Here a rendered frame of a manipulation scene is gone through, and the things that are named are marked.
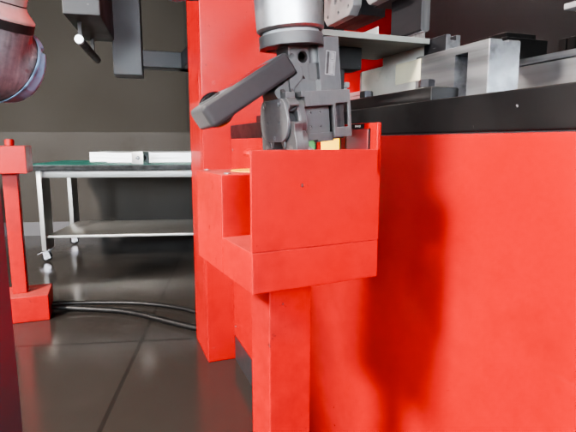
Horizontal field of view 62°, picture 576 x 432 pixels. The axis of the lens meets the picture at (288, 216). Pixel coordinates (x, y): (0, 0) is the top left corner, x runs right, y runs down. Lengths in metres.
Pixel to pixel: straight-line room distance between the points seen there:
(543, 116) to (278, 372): 0.42
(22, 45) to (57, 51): 3.84
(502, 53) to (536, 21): 0.68
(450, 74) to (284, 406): 0.58
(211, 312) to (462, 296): 1.28
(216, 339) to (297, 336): 1.25
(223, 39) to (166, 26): 2.77
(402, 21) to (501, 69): 0.29
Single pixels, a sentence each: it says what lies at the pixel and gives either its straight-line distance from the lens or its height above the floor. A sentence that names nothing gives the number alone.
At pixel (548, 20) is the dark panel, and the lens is 1.47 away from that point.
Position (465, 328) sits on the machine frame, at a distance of 0.67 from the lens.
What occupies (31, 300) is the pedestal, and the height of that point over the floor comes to 0.10.
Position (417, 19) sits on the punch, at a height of 1.04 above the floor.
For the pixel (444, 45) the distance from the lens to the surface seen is 0.91.
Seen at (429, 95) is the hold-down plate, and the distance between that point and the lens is 0.82.
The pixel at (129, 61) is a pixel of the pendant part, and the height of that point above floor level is 1.16.
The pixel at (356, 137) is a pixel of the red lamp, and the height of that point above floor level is 0.82.
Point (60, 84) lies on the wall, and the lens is 4.64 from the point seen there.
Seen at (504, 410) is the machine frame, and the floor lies 0.51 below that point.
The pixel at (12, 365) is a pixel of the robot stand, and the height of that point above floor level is 0.47.
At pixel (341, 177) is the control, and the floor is 0.78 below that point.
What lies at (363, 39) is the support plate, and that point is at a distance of 0.87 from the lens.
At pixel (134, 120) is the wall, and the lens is 4.47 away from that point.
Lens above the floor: 0.82
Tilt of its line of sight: 9 degrees down
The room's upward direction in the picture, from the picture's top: straight up
